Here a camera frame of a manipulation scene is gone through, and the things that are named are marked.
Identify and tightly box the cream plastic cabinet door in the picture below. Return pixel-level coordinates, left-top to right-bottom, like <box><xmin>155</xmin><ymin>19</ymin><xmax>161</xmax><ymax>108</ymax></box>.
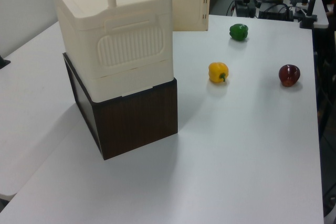
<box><xmin>165</xmin><ymin>0</ymin><xmax>212</xmax><ymax>32</ymax></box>

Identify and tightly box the black electronics unit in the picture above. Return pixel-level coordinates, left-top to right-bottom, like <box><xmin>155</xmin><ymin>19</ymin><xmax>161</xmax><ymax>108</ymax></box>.
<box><xmin>234</xmin><ymin>0</ymin><xmax>257</xmax><ymax>18</ymax></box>

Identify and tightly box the green bell pepper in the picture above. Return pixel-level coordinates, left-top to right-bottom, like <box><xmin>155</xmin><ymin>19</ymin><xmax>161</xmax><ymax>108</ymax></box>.
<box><xmin>229</xmin><ymin>23</ymin><xmax>249</xmax><ymax>41</ymax></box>

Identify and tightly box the black pole clamp base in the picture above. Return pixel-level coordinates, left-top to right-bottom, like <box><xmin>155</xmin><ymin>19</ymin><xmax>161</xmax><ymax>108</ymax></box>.
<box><xmin>299</xmin><ymin>15</ymin><xmax>319</xmax><ymax>29</ymax></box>

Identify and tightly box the yellow bell pepper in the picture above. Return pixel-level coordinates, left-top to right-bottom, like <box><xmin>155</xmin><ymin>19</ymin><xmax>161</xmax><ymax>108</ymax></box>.
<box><xmin>208</xmin><ymin>62</ymin><xmax>229</xmax><ymax>84</ymax></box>

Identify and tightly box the dark red apple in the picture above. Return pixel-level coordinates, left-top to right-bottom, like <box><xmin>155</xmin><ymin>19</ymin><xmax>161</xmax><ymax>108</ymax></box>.
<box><xmin>278</xmin><ymin>64</ymin><xmax>301</xmax><ymax>88</ymax></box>

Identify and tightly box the large white plastic tray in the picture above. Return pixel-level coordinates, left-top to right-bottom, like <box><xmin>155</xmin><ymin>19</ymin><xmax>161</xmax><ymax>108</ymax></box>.
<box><xmin>49</xmin><ymin>0</ymin><xmax>174</xmax><ymax>103</ymax></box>

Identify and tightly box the dark wood box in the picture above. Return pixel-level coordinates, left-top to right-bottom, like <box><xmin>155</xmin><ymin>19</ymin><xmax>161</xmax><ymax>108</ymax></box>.
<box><xmin>62</xmin><ymin>52</ymin><xmax>179</xmax><ymax>161</ymax></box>

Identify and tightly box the black cable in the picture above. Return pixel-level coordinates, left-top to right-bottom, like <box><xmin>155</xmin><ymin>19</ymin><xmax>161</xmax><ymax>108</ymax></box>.
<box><xmin>226</xmin><ymin>0</ymin><xmax>237</xmax><ymax>17</ymax></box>

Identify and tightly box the black bracket on side table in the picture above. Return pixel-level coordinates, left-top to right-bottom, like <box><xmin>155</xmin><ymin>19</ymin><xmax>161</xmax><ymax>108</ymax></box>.
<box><xmin>0</xmin><ymin>55</ymin><xmax>12</xmax><ymax>70</ymax></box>

